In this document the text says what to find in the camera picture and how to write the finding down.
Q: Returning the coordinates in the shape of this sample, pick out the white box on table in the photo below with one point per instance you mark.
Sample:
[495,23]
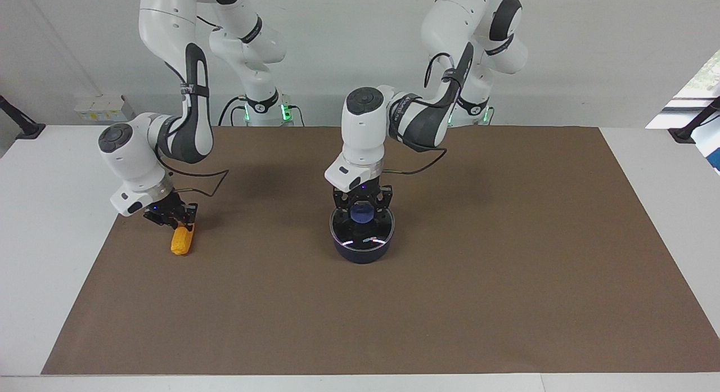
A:
[104,109]

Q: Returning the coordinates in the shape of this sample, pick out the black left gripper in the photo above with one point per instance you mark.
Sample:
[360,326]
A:
[363,192]

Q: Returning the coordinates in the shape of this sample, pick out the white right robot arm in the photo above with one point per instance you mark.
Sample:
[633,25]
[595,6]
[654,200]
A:
[191,116]

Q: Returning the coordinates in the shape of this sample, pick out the glass lid with purple knob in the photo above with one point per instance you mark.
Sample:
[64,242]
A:
[361,213]

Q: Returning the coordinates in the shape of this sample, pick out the yellow corn cob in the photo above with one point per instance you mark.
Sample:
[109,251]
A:
[181,243]

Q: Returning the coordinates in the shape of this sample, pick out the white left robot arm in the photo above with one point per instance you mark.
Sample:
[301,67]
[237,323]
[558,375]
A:
[365,133]

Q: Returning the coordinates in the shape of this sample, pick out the brown table mat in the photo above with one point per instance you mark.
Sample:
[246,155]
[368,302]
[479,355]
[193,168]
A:
[450,302]

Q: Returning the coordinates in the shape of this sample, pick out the black table clamp mount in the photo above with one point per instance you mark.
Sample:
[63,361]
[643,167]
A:
[22,125]
[694,125]

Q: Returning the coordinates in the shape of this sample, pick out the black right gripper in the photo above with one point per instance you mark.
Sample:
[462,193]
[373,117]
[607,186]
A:
[169,209]

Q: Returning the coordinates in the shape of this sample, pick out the bright window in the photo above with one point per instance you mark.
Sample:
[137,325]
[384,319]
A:
[697,82]

